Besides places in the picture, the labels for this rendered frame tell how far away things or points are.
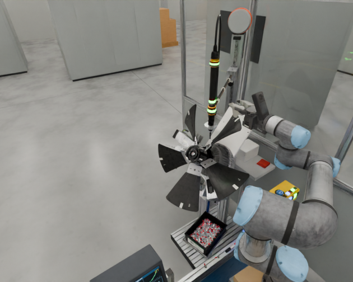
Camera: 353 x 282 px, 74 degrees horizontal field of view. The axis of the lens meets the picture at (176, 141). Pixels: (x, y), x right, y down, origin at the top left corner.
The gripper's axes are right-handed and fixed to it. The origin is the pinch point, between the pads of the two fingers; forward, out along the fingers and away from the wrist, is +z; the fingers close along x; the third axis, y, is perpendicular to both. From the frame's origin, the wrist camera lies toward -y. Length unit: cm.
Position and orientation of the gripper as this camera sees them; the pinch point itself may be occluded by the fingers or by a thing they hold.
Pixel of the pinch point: (235, 102)
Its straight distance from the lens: 113.7
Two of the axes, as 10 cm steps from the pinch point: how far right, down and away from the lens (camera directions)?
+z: -5.6, -4.6, 6.9
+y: 0.4, 8.2, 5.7
